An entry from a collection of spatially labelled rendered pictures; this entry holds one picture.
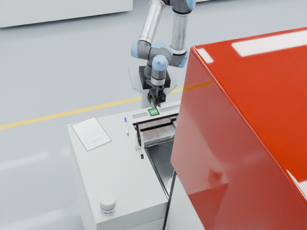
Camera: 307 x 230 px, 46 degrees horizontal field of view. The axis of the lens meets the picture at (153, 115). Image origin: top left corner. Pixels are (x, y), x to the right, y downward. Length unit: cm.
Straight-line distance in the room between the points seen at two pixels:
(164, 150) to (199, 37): 274
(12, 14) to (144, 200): 321
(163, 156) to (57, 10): 293
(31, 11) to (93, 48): 83
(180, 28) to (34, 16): 262
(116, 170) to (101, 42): 268
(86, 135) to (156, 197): 52
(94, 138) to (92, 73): 198
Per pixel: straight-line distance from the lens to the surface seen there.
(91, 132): 200
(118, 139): 197
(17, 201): 297
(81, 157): 190
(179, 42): 227
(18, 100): 369
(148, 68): 244
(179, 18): 219
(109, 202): 163
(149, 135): 210
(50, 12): 455
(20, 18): 454
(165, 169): 194
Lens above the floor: 247
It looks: 46 degrees down
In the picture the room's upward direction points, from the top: 6 degrees clockwise
